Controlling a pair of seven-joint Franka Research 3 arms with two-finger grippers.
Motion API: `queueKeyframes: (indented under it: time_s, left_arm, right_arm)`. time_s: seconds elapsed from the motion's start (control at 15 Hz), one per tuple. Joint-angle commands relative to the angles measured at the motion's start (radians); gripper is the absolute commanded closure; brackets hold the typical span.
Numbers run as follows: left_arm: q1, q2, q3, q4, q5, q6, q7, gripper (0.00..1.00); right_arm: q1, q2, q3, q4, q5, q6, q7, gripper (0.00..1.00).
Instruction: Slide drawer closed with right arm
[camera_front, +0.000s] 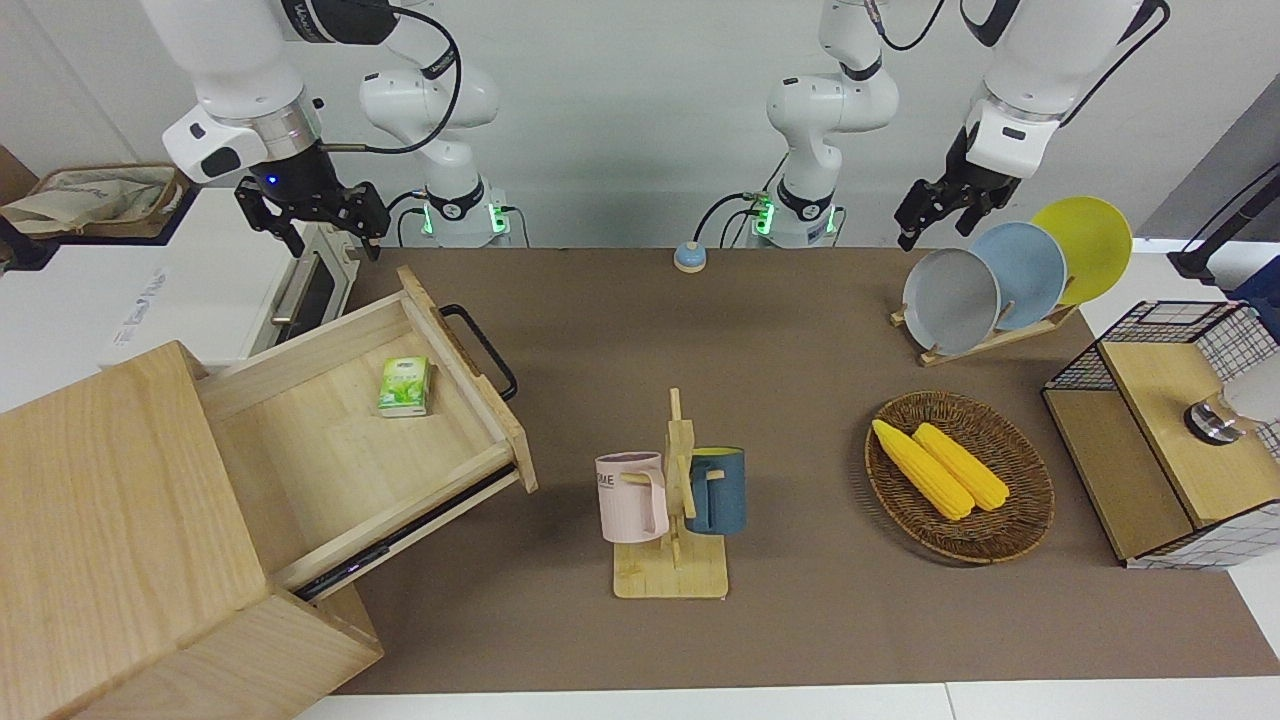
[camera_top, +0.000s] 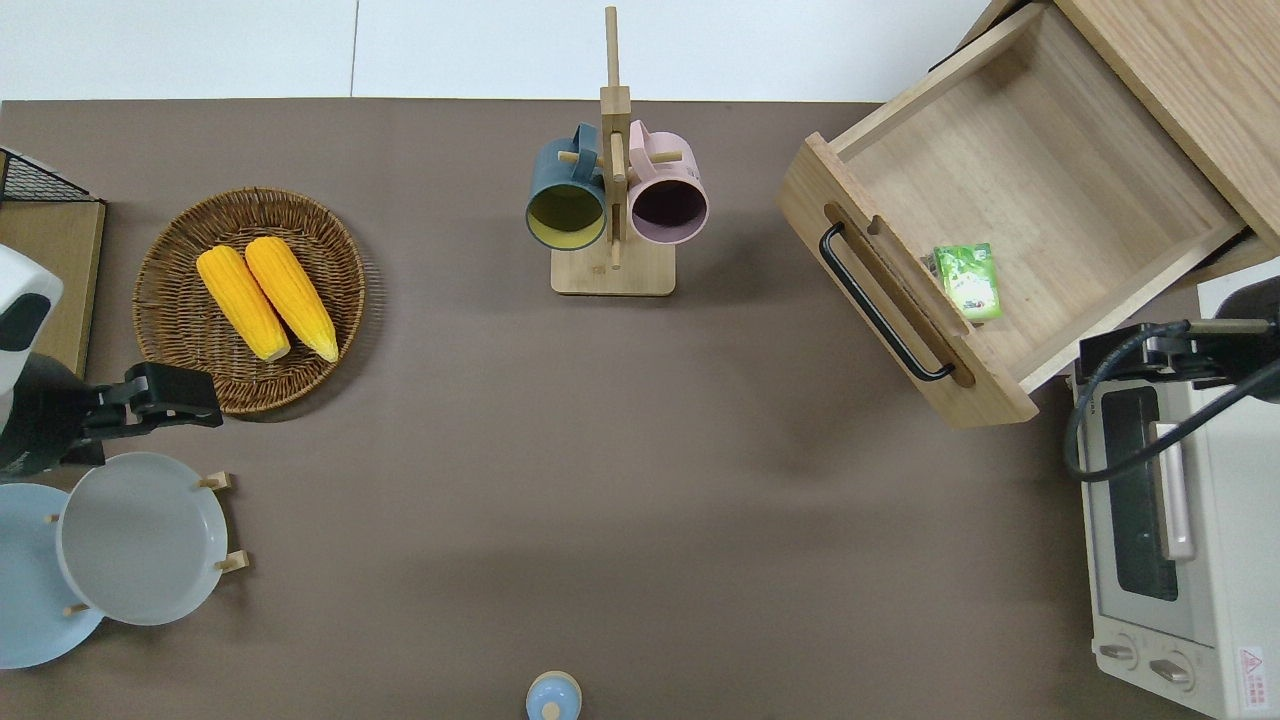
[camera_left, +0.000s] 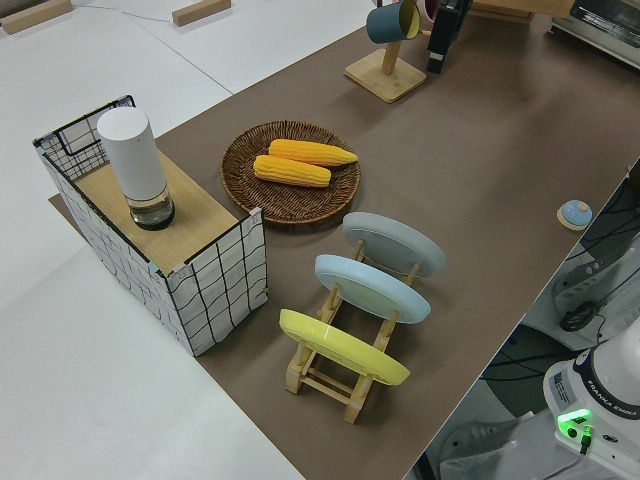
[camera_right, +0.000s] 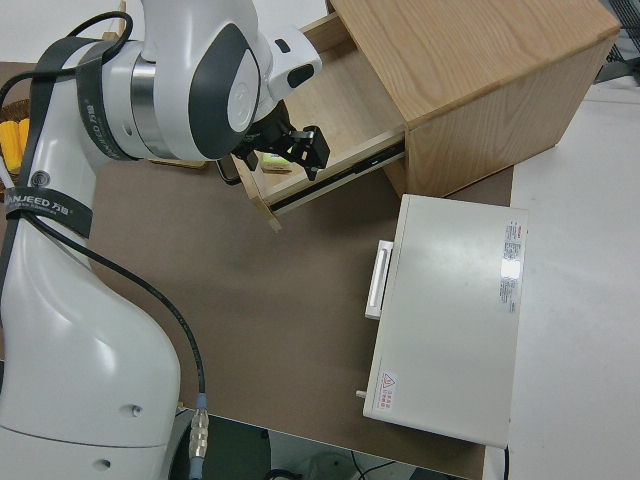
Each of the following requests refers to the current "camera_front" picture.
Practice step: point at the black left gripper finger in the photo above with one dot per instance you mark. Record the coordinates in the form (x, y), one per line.
(920, 208)
(975, 210)

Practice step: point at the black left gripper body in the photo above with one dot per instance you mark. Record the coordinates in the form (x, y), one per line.
(975, 180)

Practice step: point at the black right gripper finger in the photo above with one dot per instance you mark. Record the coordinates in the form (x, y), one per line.
(368, 212)
(268, 208)

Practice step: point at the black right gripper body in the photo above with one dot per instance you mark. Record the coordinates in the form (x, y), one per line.
(300, 185)

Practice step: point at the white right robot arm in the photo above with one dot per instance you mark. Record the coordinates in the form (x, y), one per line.
(240, 60)

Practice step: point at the light blue plate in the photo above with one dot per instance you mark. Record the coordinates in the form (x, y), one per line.
(1030, 270)

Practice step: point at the white toaster oven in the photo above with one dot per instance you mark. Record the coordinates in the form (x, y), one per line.
(315, 290)

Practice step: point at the grey plate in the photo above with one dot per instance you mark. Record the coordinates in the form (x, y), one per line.
(945, 300)

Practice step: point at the tray with cloth bag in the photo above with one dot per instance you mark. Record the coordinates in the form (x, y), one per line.
(170, 205)

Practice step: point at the yellow plate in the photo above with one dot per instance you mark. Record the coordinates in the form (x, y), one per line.
(1095, 245)

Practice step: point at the wooden plate rack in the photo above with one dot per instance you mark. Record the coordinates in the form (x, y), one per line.
(960, 350)

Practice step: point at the white microwave oven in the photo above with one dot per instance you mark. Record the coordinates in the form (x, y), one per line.
(120, 290)

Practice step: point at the green tissue pack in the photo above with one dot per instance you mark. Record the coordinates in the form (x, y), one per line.
(404, 388)

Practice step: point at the brown table mat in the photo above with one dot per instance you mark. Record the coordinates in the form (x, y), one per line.
(800, 350)

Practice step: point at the beige cloth bag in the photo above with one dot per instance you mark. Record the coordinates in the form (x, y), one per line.
(80, 200)

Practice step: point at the black stand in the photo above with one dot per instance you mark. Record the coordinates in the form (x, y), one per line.
(1200, 262)

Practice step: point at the blue bell on wooden base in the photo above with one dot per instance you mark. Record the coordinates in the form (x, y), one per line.
(690, 258)

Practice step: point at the yellow corn cob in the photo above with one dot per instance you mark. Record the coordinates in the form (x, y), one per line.
(968, 468)
(925, 472)

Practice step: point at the brown wicker basket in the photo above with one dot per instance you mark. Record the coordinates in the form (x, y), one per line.
(1010, 510)

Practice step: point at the light wooden cabinet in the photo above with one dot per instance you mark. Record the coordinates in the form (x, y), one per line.
(100, 500)

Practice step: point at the dark blue mug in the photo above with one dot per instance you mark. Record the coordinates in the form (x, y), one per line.
(725, 495)

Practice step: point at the pink mug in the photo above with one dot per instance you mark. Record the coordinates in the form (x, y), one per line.
(625, 500)

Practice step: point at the wooden mug rack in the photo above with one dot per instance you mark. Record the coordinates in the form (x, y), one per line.
(670, 575)

